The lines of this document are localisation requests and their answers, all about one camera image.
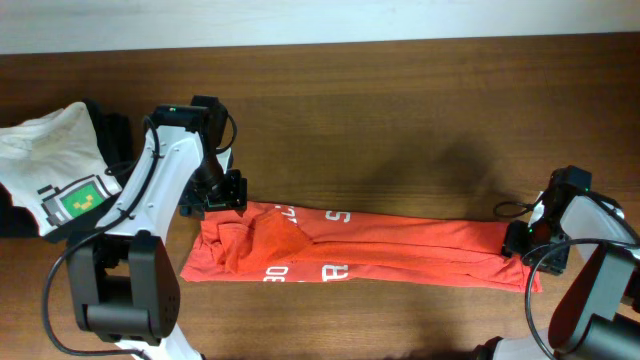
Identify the orange printed t-shirt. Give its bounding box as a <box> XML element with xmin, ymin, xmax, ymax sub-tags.
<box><xmin>181</xmin><ymin>202</ymin><xmax>530</xmax><ymax>293</ymax></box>

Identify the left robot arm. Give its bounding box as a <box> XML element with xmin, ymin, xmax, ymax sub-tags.
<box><xmin>64</xmin><ymin>96</ymin><xmax>247</xmax><ymax>359</ymax></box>

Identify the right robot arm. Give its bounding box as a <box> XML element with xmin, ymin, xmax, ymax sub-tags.
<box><xmin>471</xmin><ymin>187</ymin><xmax>639</xmax><ymax>359</ymax></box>

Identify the black folded garment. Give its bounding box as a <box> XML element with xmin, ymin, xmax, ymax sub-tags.
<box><xmin>1</xmin><ymin>99</ymin><xmax>133</xmax><ymax>243</ymax></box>

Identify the white folded pixel-print t-shirt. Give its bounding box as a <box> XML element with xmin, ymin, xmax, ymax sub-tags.
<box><xmin>1</xmin><ymin>102</ymin><xmax>122</xmax><ymax>236</ymax></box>

